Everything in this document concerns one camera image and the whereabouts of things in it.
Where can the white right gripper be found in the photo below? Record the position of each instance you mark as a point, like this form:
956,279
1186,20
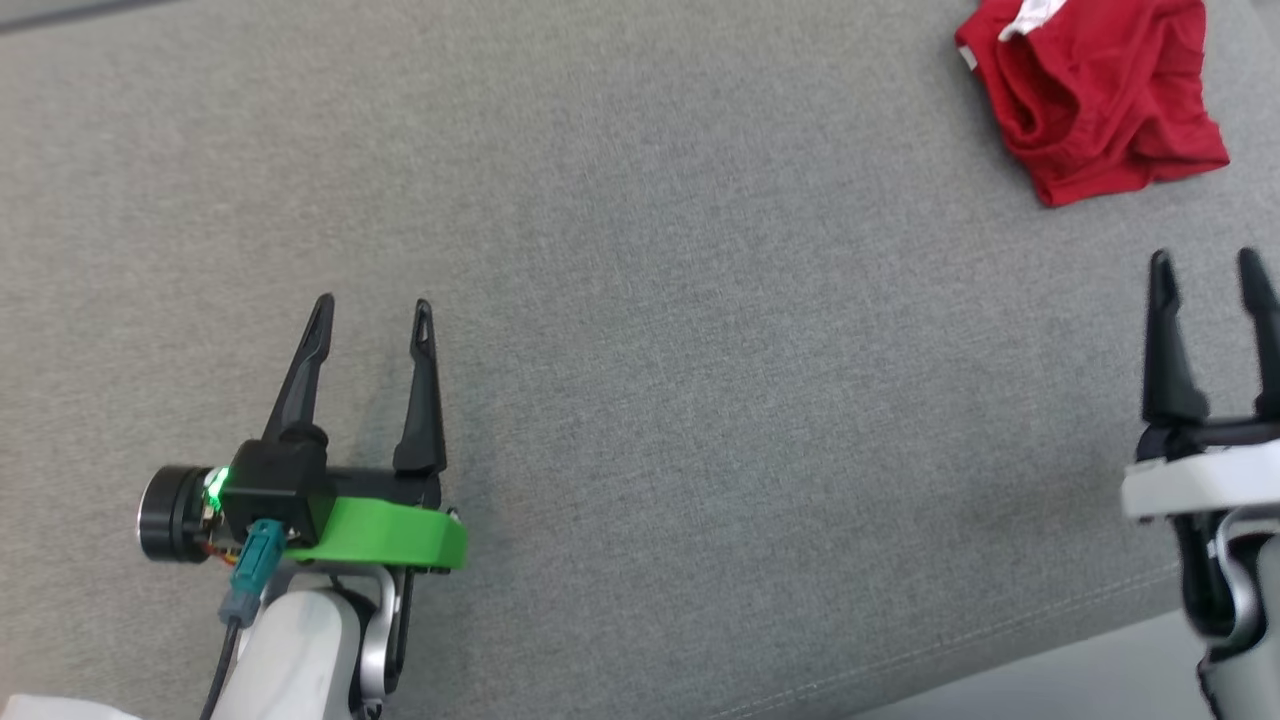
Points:
1200,480

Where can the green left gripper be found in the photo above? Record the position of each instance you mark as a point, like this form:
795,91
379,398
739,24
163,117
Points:
390,535

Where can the red shorts white hem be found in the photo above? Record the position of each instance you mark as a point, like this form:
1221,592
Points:
1100,100

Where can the grey fabric sofa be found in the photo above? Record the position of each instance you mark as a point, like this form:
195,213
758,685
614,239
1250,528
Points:
700,350

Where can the black cylindrical left gripper motor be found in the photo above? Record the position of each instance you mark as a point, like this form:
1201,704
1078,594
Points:
170,512

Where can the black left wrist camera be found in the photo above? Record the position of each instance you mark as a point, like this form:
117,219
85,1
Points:
280,490

